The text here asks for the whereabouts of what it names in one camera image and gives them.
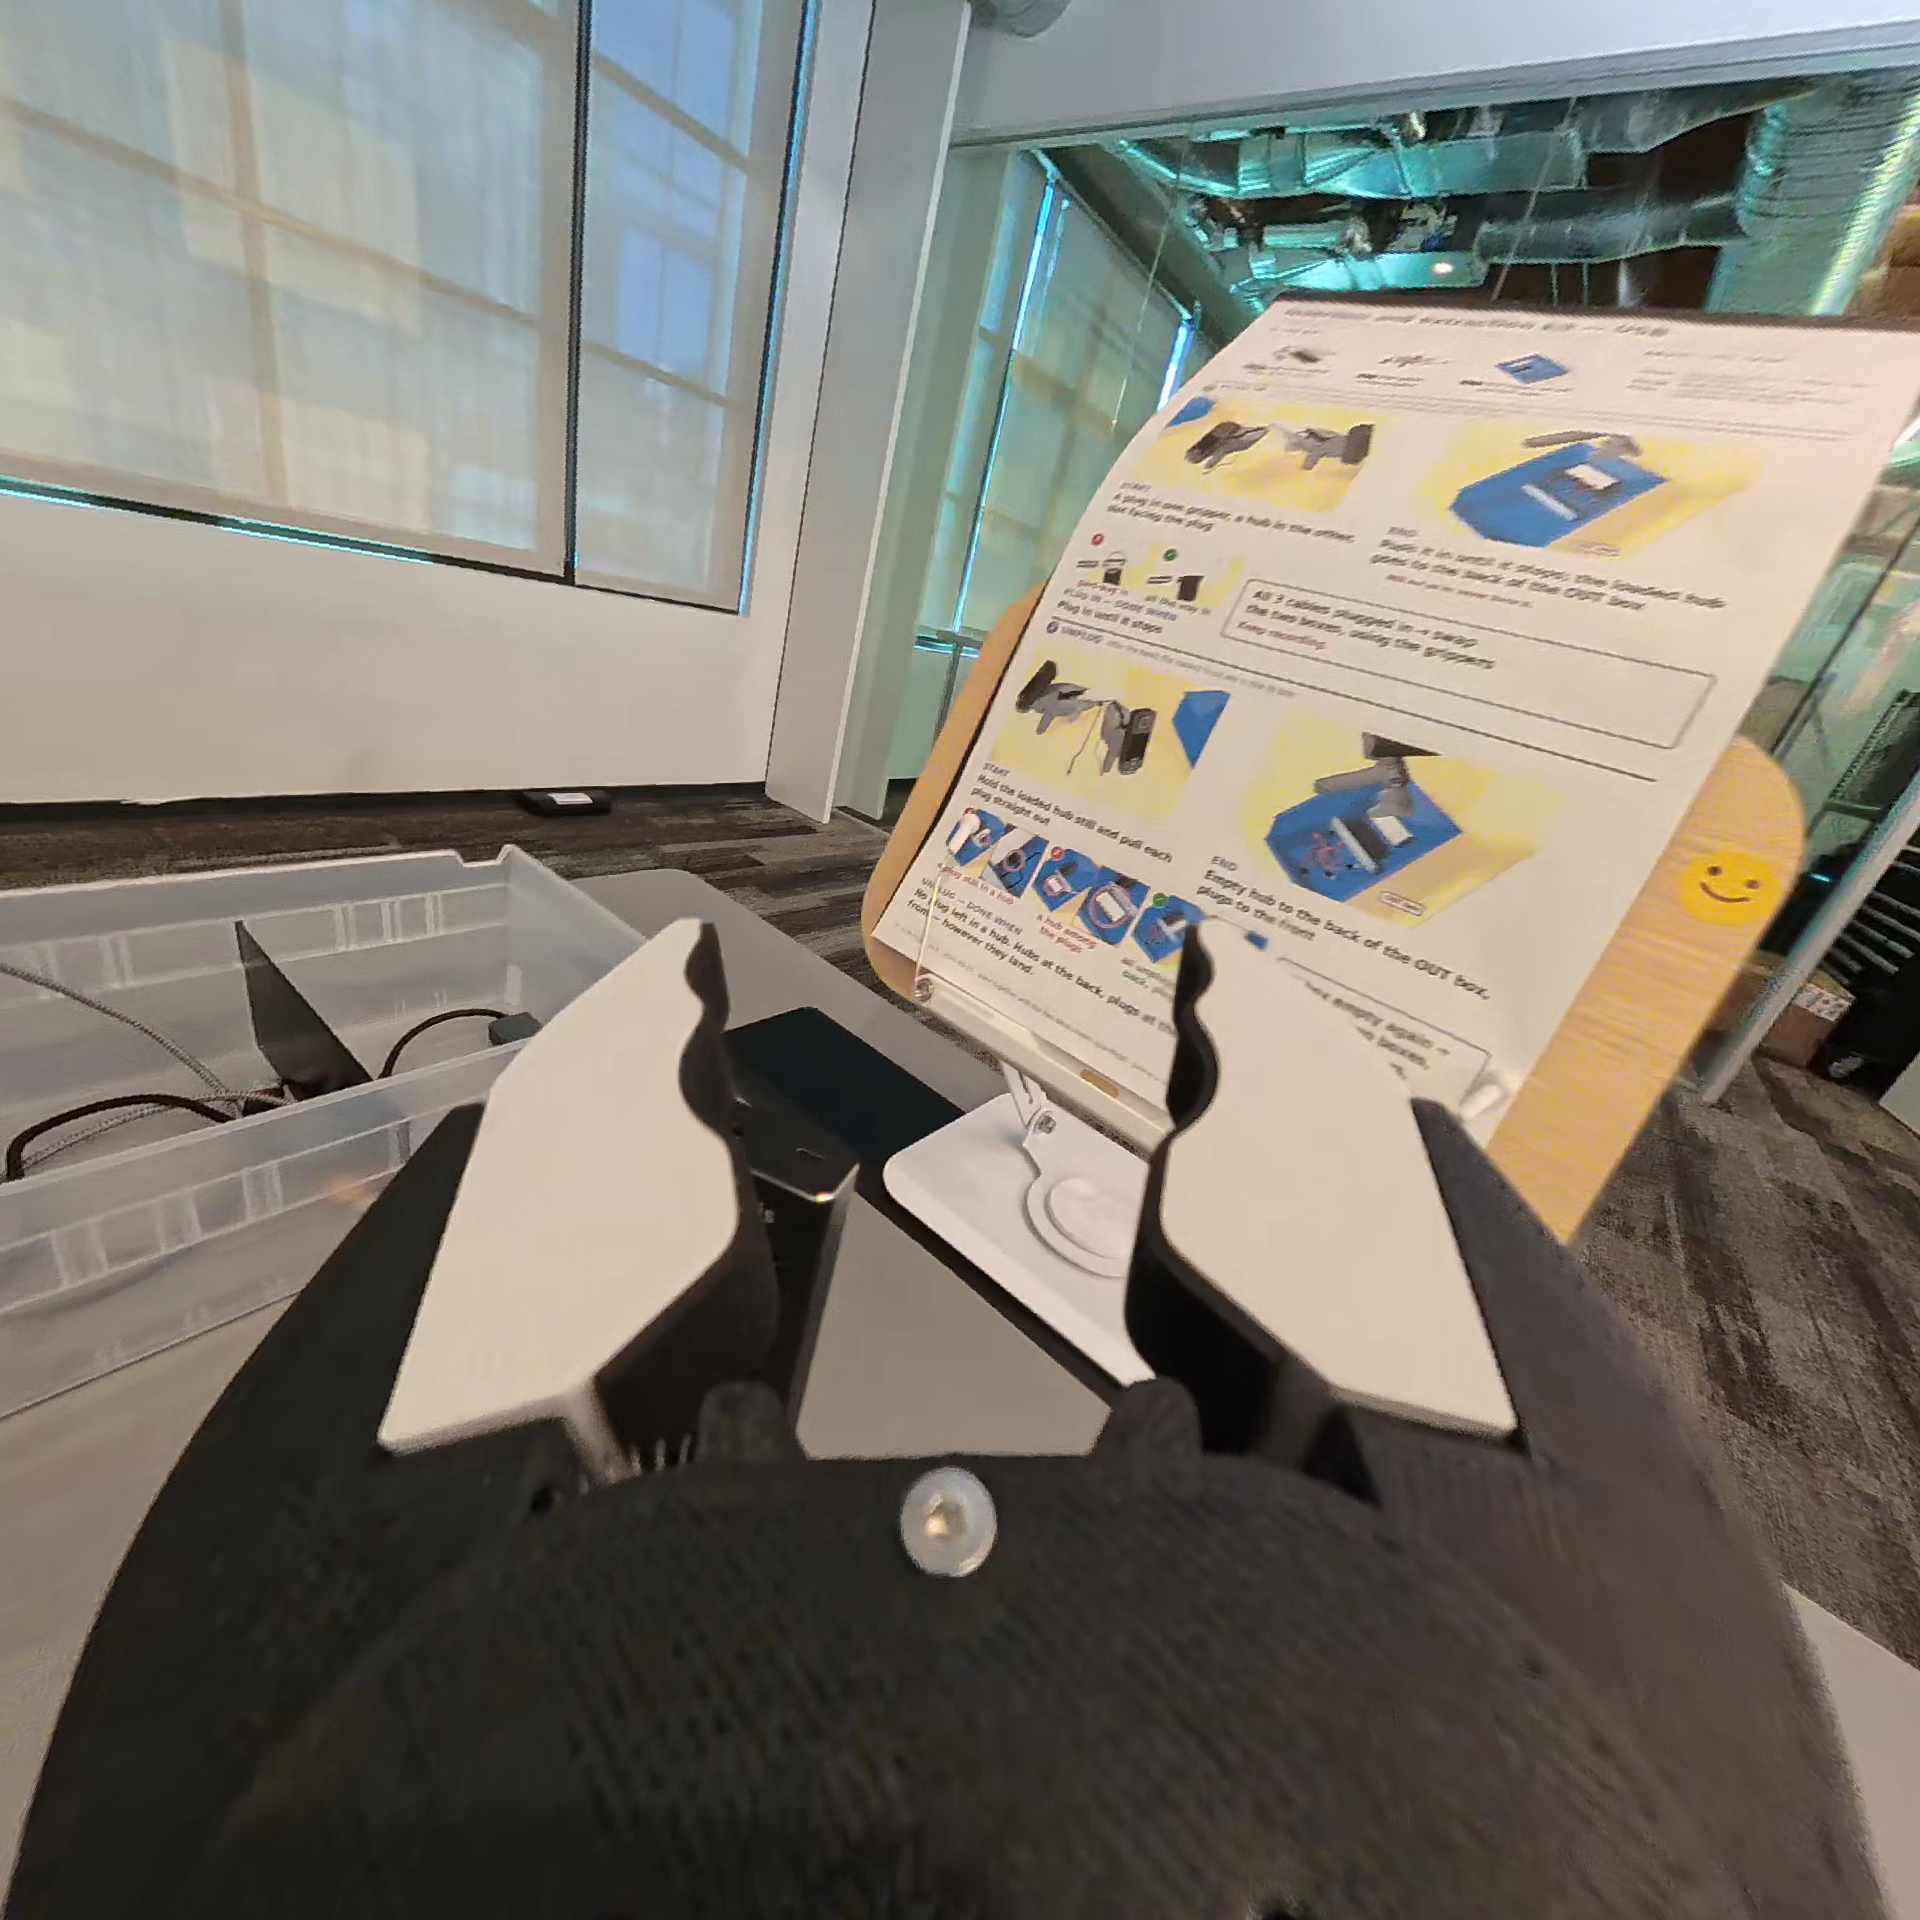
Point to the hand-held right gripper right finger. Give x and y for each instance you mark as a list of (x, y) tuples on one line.
[(1320, 1216)]

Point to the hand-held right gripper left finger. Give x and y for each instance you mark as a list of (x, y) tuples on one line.
[(586, 1198)]

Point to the black usb hub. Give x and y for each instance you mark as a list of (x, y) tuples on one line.
[(840, 1072)]

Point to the clear plastic bin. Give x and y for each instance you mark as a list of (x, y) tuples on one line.
[(179, 1273)]

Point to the black bin divider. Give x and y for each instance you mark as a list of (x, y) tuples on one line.
[(290, 1020)]

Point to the wooden display board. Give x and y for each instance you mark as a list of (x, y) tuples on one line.
[(1650, 1020)]

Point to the small black floor box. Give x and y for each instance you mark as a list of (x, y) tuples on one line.
[(567, 803)]

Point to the yellow smiley sticker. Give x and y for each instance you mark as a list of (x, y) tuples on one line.
[(1723, 889)]

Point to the printed instruction sheet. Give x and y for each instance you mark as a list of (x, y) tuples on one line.
[(1424, 630)]

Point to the large window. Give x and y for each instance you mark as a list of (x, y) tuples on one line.
[(300, 267)]

